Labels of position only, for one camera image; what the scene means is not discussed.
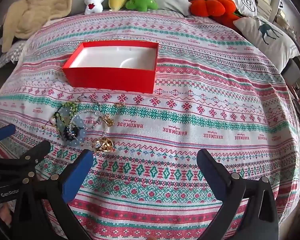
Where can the red cardboard box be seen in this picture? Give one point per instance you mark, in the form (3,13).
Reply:
(110,80)

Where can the orange pumpkin plush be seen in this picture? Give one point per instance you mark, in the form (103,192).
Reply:
(207,6)

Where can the white bunny plush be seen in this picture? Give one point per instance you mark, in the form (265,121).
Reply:
(93,1)

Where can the black hair claw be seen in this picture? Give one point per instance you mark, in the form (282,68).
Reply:
(71,133)

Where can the gold and silver rings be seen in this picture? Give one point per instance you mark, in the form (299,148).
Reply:
(108,121)

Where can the small gold earring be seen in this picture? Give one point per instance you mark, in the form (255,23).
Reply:
(120,104)

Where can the orange carrot plush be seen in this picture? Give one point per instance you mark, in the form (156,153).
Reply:
(230,16)

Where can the white wooden frame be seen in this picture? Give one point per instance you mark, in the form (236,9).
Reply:
(276,2)

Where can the white deer print pillow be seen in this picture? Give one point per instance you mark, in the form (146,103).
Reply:
(265,35)

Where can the grey checked bedsheet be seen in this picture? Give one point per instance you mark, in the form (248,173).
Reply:
(12,52)

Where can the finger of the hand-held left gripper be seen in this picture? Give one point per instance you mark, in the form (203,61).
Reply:
(37,150)
(2,133)

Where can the beige quilted blanket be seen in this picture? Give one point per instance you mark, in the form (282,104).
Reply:
(40,5)

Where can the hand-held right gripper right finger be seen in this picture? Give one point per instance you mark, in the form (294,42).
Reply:
(207,166)

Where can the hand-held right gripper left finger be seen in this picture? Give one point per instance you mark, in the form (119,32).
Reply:
(77,177)

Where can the patterned printed blanket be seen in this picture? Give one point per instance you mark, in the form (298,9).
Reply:
(190,130)

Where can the person's left hand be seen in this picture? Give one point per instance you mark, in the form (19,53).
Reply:
(1,212)

